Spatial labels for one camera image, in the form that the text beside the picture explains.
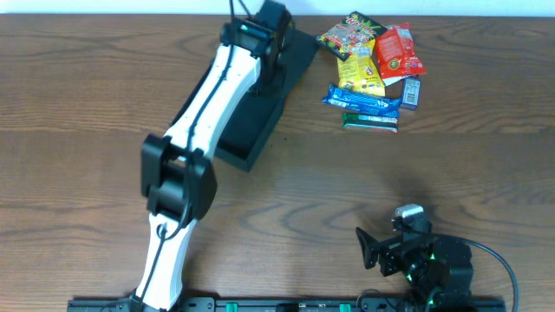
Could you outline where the red snack bag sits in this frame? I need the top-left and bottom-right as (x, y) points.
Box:
(375, 23), (427, 86)

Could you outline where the yellow snack bag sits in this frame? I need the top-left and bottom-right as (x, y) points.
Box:
(337, 40), (385, 97)

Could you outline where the small dark blue packet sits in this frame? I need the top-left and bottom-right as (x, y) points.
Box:
(400, 77), (421, 111)

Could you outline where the black gift box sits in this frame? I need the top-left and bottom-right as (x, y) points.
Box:
(159, 21), (317, 171)

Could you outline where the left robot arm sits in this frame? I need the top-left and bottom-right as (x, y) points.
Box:
(128, 1), (294, 311)

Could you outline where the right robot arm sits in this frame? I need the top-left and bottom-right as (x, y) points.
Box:
(356, 214), (473, 311)

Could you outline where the Haribo gummy candy bag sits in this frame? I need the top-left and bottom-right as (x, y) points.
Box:
(316, 11), (388, 61)

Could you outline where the green chocolate bar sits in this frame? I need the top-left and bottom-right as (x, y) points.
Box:
(342, 113), (398, 133)

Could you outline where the blue Oreo cookie pack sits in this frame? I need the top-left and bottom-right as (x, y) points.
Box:
(323, 84), (402, 118)

